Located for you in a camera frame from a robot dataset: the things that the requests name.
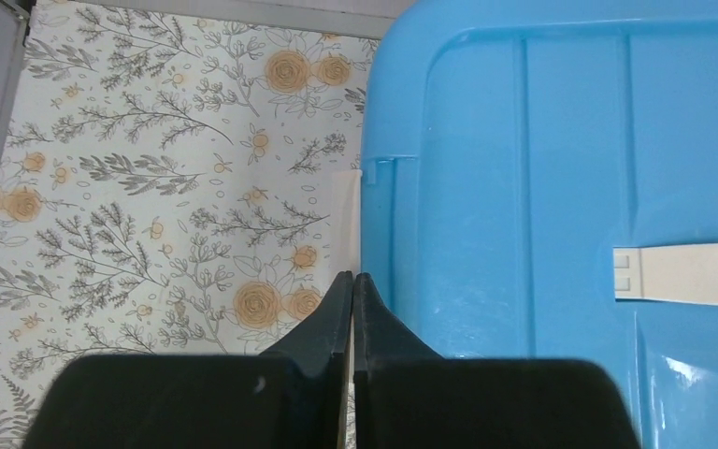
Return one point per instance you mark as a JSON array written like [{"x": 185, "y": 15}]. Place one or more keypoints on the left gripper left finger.
[{"x": 317, "y": 357}]

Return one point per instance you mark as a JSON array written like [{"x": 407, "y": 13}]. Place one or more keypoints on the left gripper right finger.
[{"x": 387, "y": 355}]

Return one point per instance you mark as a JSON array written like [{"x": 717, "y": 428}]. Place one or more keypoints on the blue plastic bin lid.
[{"x": 540, "y": 179}]

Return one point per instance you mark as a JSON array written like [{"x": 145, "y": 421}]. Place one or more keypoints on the floral patterned table mat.
[{"x": 165, "y": 187}]

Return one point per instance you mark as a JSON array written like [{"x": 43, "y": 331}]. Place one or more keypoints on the aluminium frame rail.
[{"x": 370, "y": 19}]

